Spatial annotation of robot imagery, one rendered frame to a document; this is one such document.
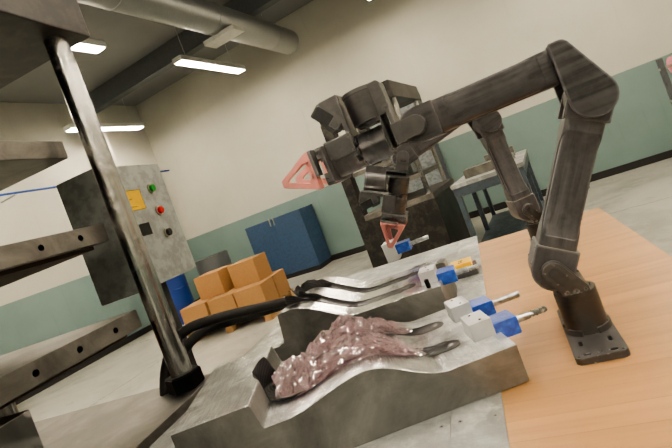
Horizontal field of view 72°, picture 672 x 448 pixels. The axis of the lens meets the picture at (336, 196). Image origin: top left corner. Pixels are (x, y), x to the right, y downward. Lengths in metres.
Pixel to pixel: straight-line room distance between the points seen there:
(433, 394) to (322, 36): 7.80
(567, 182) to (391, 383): 0.39
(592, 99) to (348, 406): 0.55
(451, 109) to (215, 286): 5.57
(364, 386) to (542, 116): 6.90
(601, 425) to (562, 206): 0.31
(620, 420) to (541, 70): 0.46
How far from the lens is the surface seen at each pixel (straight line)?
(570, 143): 0.77
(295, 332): 1.10
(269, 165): 8.76
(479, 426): 0.69
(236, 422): 0.74
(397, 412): 0.73
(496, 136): 1.35
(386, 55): 7.86
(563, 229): 0.78
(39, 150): 1.42
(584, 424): 0.66
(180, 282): 8.21
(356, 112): 0.79
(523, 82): 0.77
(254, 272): 5.91
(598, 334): 0.83
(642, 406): 0.67
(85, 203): 1.60
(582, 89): 0.76
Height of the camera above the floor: 1.15
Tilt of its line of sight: level
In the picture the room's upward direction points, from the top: 21 degrees counter-clockwise
